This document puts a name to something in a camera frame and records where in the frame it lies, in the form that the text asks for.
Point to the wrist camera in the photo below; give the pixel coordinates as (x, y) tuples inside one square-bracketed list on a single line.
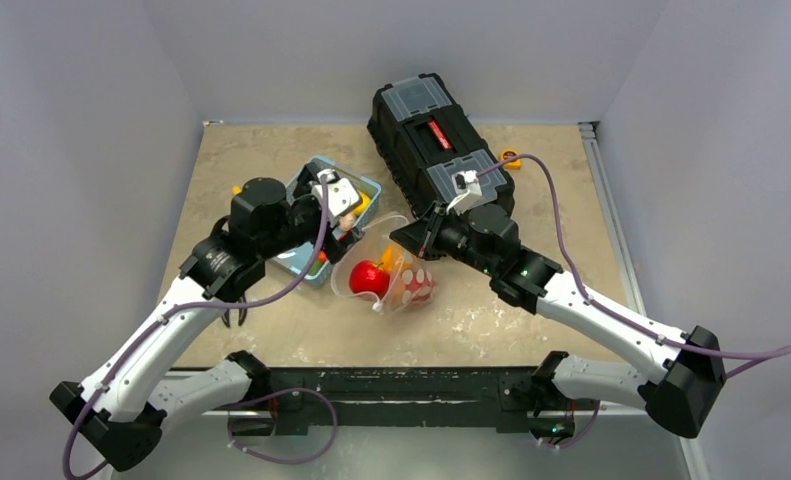
[(336, 194), (468, 192)]

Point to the peach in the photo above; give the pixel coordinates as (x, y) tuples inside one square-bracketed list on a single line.
[(404, 288)]

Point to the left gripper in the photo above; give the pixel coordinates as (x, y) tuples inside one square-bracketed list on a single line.
[(334, 246)]

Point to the red apple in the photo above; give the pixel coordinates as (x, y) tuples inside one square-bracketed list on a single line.
[(367, 277)]

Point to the garlic bulb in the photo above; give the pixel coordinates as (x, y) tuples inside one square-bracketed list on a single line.
[(347, 222)]

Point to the yellow bell pepper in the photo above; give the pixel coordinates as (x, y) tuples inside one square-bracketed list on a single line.
[(393, 259)]

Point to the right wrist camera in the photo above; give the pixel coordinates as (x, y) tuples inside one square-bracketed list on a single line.
[(468, 192)]

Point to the yellow squash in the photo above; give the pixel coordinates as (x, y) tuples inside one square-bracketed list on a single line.
[(364, 204)]

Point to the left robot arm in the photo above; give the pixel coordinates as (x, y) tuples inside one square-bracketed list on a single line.
[(124, 408)]

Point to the yellow tape measure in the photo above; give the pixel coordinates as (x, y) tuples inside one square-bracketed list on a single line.
[(509, 159)]

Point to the polka dot zip bag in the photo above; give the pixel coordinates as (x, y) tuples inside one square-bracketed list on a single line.
[(370, 247)]

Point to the black plastic toolbox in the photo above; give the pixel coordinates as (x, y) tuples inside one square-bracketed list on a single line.
[(424, 137)]

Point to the black base frame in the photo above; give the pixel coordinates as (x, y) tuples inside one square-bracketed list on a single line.
[(504, 399)]

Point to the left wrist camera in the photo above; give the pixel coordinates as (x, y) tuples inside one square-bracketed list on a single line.
[(336, 194)]

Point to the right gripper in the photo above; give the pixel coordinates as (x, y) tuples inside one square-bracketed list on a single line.
[(424, 233)]

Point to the light blue plastic basket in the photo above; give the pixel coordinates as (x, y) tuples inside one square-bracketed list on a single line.
[(295, 259)]

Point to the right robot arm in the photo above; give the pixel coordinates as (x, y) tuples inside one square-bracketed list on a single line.
[(674, 376)]

